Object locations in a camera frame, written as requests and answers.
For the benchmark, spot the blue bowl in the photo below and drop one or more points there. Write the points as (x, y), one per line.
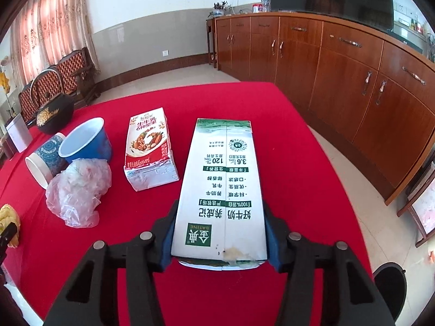
(88, 142)

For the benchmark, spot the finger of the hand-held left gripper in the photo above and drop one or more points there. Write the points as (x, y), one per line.
(8, 232)

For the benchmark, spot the clear plastic bag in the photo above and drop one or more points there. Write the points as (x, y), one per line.
(78, 190)

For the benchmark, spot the row of small bottles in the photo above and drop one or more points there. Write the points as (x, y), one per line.
(417, 24)

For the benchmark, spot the potted plant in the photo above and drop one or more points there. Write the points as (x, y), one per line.
(217, 13)

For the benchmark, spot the black trash bin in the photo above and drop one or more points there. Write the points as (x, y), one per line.
(390, 285)

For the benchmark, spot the red tablecloth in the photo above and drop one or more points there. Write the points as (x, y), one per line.
(238, 102)

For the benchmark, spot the dark wooden side table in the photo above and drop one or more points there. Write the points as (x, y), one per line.
(211, 40)

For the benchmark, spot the pink floral cushion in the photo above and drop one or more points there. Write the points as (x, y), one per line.
(426, 210)

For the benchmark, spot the black set-top box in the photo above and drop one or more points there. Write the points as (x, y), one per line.
(406, 40)

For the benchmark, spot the red white canister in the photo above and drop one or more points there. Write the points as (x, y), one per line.
(258, 7)

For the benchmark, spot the black cast iron teapot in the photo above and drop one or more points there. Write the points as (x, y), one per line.
(54, 115)

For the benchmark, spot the white tin box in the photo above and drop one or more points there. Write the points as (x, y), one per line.
(18, 132)

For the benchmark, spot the clear glass jar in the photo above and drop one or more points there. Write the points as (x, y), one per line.
(266, 2)

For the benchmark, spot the wooden bench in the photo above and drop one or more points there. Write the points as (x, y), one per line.
(64, 71)

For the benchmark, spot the yellow flower plant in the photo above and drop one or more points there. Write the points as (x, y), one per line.
(2, 81)

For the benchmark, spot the yellow cloth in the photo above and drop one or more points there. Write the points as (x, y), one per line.
(8, 214)

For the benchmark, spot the glass vase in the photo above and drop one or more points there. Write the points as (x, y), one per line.
(431, 46)

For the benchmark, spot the red white milk carton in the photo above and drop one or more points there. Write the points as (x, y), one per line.
(148, 149)

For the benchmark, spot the wooden sideboard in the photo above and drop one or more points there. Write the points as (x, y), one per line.
(340, 85)

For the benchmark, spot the embroidered curtain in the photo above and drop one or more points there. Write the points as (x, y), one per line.
(51, 23)

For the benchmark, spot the green white milk carton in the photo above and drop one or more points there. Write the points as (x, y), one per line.
(221, 183)

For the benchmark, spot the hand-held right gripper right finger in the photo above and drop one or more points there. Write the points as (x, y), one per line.
(273, 241)

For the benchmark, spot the white wall socket strip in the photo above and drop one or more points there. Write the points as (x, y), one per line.
(402, 9)

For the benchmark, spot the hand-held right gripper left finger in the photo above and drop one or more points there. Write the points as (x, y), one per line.
(168, 241)

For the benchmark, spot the blue patterned paper cup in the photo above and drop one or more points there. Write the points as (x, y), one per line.
(47, 156)

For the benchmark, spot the wooden chair floral cushion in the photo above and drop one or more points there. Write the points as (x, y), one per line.
(405, 209)

